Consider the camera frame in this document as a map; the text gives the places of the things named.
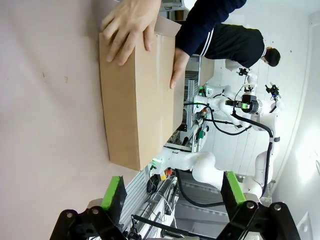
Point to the person in black striped jacket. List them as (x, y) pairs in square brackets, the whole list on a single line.
[(237, 45)]

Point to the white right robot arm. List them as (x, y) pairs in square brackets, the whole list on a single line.
[(205, 167)]

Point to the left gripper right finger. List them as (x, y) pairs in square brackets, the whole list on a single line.
[(232, 192)]

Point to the yellow red emergency stop button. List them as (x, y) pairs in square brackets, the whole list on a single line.
[(166, 173)]

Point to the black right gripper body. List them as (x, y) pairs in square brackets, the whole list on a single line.
[(251, 100)]

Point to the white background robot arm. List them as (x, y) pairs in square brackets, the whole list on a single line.
[(273, 105), (215, 101)]

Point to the white wall socket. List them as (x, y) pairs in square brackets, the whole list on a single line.
[(303, 222)]

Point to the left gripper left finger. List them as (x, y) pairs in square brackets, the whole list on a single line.
[(116, 195)]

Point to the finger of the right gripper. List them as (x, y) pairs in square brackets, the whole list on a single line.
[(232, 101), (232, 105)]

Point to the person's left forearm navy sleeve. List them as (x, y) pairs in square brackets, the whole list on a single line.
[(207, 20)]

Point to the brown background table board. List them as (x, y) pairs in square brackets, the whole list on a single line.
[(207, 71)]

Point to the grey metal rack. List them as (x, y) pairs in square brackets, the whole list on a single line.
[(191, 100)]

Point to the ribbed aluminium table frame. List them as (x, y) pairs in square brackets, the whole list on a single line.
[(137, 190)]

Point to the brown cardboard box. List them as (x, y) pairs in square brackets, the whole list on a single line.
[(135, 107)]

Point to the person's left hand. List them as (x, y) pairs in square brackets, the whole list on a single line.
[(179, 65)]

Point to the person's right hand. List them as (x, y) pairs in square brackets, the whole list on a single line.
[(130, 25)]

